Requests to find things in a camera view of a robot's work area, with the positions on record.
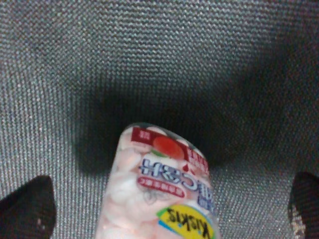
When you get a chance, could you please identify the candy bottle with silver cap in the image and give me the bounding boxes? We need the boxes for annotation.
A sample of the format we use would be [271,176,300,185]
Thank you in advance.
[95,123,221,239]

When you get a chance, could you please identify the black tablecloth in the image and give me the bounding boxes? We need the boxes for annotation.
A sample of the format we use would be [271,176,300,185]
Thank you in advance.
[0,0,319,239]

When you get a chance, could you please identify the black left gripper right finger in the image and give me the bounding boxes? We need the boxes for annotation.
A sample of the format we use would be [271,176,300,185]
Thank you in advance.
[288,172,319,239]

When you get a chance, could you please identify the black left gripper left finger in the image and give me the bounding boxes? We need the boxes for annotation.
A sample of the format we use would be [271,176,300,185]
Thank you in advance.
[0,175,57,239]

